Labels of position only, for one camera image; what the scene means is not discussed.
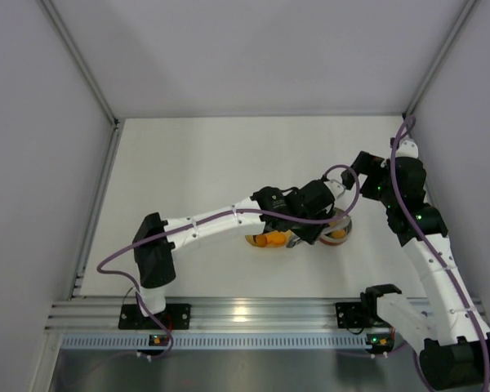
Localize metal tongs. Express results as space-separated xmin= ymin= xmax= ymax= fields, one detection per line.
xmin=284 ymin=218 xmax=352 ymax=250

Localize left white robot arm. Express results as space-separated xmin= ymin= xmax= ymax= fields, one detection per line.
xmin=133 ymin=177 xmax=345 ymax=315

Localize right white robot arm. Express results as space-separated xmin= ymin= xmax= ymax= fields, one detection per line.
xmin=341 ymin=140 xmax=490 ymax=391

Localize round metal lunch box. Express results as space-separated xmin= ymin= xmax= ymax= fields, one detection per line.
xmin=318 ymin=215 xmax=353 ymax=246

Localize yellow food container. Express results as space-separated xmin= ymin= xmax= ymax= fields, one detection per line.
xmin=245 ymin=230 xmax=292 ymax=248

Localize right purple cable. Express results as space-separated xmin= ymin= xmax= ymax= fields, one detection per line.
xmin=334 ymin=114 xmax=490 ymax=392

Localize purple cable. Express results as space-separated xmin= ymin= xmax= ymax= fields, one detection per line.
xmin=96 ymin=164 xmax=361 ymax=360
xmin=334 ymin=114 xmax=490 ymax=392

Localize aluminium mounting rail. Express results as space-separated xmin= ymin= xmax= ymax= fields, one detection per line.
xmin=43 ymin=296 xmax=359 ymax=333

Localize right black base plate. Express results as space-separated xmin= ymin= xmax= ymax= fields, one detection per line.
xmin=335 ymin=301 xmax=368 ymax=329

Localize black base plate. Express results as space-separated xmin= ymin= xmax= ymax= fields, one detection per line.
xmin=335 ymin=301 xmax=368 ymax=329
xmin=118 ymin=303 xmax=191 ymax=331

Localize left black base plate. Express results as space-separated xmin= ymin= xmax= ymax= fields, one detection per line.
xmin=118 ymin=303 xmax=191 ymax=331

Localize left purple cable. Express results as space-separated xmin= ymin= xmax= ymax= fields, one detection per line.
xmin=96 ymin=164 xmax=361 ymax=360

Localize right aluminium frame post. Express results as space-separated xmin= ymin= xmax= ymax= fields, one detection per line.
xmin=401 ymin=0 xmax=481 ymax=119

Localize aluminium frame post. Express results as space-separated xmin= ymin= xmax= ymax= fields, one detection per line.
xmin=401 ymin=0 xmax=481 ymax=119
xmin=37 ymin=0 xmax=119 ymax=130

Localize slotted cable duct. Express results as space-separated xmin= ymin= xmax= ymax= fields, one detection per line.
xmin=60 ymin=332 xmax=370 ymax=350

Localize left aluminium frame post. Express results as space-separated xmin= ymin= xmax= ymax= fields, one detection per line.
xmin=37 ymin=0 xmax=119 ymax=130

